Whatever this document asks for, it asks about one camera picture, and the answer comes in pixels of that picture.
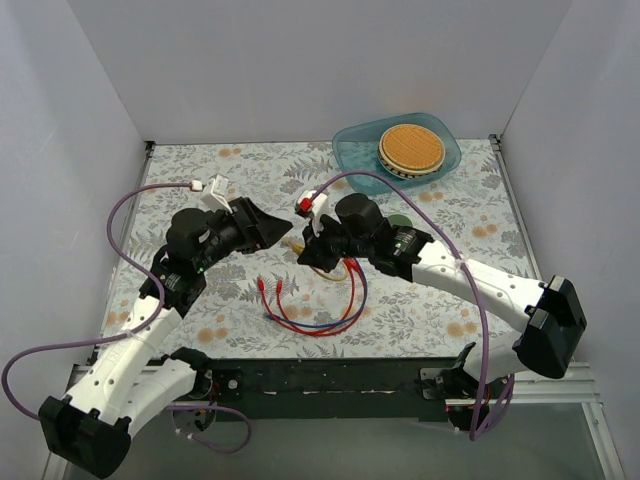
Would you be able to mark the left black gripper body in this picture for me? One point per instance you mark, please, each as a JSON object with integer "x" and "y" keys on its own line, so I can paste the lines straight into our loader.
{"x": 245, "y": 223}

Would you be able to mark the woven round coasters stack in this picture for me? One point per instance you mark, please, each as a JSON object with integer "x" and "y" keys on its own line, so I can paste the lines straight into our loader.
{"x": 410, "y": 151}

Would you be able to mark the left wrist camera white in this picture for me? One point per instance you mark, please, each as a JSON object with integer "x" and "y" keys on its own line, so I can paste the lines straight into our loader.
{"x": 213, "y": 193}

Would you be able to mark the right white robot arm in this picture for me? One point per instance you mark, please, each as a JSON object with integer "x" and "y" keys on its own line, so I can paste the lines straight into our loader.
{"x": 546, "y": 318}

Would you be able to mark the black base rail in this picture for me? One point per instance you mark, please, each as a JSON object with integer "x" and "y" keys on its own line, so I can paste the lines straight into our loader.
{"x": 275, "y": 389}

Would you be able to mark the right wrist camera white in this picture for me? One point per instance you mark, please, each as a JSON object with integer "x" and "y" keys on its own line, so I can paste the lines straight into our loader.
{"x": 313, "y": 208}

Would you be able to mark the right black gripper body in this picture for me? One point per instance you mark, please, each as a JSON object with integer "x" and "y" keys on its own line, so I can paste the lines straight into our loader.
{"x": 320, "y": 245}

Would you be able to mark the floral table mat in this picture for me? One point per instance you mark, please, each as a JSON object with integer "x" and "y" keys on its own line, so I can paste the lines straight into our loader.
{"x": 265, "y": 305}

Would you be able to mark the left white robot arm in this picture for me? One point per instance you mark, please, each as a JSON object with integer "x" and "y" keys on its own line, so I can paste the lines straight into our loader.
{"x": 93, "y": 425}

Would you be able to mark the teal plastic container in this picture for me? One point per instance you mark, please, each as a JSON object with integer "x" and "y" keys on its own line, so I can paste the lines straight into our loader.
{"x": 356, "y": 148}

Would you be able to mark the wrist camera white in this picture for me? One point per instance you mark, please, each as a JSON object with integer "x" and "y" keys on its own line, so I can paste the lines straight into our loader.
{"x": 213, "y": 193}
{"x": 313, "y": 208}

